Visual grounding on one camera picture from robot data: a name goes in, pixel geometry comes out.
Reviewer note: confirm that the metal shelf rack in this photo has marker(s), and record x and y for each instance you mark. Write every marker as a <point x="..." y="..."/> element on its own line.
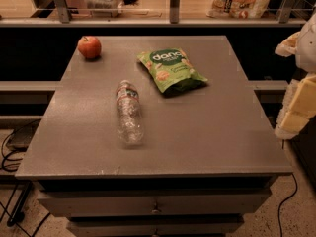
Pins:
<point x="145" y="13"/>

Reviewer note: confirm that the black metal stand leg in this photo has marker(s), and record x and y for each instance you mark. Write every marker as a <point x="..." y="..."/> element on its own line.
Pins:
<point x="17" y="215"/>

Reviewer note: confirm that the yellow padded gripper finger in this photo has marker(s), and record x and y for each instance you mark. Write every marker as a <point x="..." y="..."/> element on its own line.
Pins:
<point x="304" y="100"/>

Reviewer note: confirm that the green snack bag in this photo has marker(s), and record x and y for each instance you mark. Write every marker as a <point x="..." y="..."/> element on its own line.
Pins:
<point x="171" y="69"/>

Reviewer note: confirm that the grey table with drawers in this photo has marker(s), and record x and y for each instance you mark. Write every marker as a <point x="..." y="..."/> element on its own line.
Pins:
<point x="207" y="156"/>

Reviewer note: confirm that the clear plastic container on shelf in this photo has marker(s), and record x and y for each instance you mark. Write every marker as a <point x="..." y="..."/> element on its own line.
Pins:
<point x="103" y="0"/>

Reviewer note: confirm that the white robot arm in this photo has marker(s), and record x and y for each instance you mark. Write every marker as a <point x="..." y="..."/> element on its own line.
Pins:
<point x="302" y="45"/>

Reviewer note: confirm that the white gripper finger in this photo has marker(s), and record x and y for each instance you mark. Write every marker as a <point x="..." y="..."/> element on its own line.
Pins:
<point x="287" y="122"/>

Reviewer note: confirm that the clear plastic water bottle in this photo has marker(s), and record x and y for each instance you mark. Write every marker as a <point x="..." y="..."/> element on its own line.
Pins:
<point x="130" y="127"/>

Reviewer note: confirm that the printed snack bag on shelf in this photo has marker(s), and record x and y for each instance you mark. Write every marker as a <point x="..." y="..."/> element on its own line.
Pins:
<point x="240" y="9"/>

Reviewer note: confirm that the red apple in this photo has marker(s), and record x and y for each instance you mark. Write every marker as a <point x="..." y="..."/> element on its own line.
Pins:
<point x="89" y="46"/>

